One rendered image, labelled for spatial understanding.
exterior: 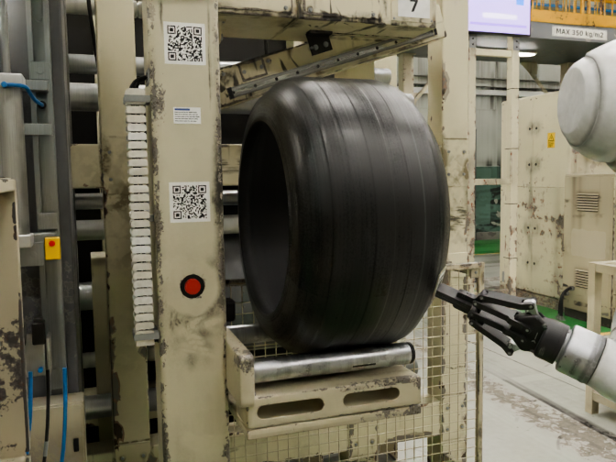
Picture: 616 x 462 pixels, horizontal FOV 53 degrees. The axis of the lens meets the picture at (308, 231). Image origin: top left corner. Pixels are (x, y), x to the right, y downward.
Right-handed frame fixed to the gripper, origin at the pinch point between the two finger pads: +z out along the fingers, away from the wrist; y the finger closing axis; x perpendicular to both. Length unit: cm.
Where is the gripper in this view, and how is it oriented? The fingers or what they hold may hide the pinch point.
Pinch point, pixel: (455, 297)
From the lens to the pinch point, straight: 121.8
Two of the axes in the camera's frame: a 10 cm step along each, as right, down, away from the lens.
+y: -1.5, 8.2, 5.5
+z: -8.5, -3.9, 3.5
